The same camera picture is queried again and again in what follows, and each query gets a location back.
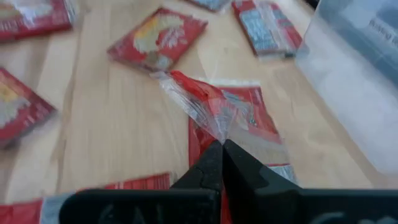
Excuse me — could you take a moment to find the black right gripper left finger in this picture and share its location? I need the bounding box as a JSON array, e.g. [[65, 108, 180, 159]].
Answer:
[[58, 139, 223, 224]]

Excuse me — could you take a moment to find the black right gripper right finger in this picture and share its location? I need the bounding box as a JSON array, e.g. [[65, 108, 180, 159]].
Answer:
[[222, 138, 398, 224]]

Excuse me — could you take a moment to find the red popcorn bag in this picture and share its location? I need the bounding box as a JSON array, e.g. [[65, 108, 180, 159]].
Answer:
[[107, 6, 208, 73], [0, 172, 172, 224], [0, 67, 57, 147], [0, 0, 77, 42], [150, 70, 299, 224], [231, 0, 303, 58], [186, 0, 231, 12]]

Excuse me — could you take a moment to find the clear plastic bin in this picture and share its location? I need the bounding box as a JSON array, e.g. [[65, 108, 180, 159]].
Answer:
[[294, 0, 398, 175]]

